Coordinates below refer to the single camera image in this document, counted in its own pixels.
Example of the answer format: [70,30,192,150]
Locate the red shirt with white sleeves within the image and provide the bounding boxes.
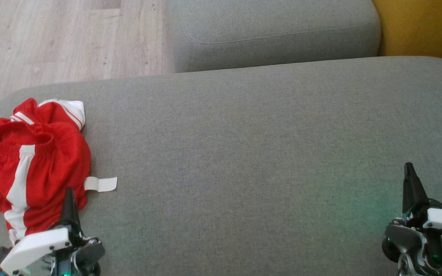
[0,99,118,193]

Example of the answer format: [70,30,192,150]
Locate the large grey sofa seat cushion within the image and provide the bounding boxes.
[0,56,442,276]

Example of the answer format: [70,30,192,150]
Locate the yellow upholstered panel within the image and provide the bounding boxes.
[372,0,442,69]

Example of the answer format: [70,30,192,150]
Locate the red shorts with white stripes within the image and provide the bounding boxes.
[0,130,91,246]

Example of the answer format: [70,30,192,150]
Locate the small grey sofa cushion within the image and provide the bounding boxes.
[166,0,381,73]

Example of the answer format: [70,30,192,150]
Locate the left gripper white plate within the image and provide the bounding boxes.
[0,188,105,276]

